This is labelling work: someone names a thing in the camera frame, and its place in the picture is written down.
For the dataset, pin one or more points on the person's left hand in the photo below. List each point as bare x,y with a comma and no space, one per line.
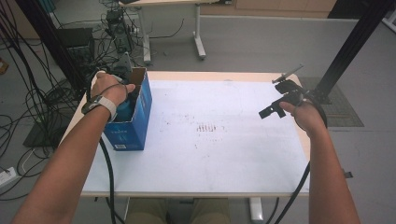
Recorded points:
109,88

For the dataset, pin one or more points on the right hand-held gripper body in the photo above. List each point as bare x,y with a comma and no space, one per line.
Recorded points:
291,88

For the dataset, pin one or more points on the person's leg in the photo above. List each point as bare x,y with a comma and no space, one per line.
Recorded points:
210,211
146,211

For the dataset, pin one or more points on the person's left leg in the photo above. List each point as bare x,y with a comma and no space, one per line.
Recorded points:
146,211

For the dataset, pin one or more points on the black frame post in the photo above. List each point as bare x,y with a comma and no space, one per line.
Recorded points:
355,40
49,43

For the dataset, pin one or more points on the black computer tower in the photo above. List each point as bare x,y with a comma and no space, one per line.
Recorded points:
120,29

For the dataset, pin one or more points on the black equipment case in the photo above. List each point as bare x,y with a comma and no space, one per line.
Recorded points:
76,43

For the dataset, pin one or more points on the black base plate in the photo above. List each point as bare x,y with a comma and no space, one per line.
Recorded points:
43,135

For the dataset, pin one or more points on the white paper sheet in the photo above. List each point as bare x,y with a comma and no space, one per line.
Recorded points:
218,149

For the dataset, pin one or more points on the white power strip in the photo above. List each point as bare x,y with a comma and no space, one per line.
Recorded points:
7,177

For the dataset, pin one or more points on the white desk with metal legs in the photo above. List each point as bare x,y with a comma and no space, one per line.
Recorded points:
174,18

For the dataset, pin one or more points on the person's right leg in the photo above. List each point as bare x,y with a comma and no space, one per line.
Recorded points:
210,211

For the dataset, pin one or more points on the dark floor mat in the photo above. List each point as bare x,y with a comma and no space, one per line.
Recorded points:
342,109

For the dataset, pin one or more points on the person's right hand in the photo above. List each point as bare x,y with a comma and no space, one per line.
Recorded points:
306,118

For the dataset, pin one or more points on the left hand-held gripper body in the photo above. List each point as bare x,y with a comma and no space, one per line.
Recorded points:
123,67

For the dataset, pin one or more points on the white table leg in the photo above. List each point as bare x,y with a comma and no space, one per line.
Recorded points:
256,210

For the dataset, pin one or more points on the blue cardboard box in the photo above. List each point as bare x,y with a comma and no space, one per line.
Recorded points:
132,130

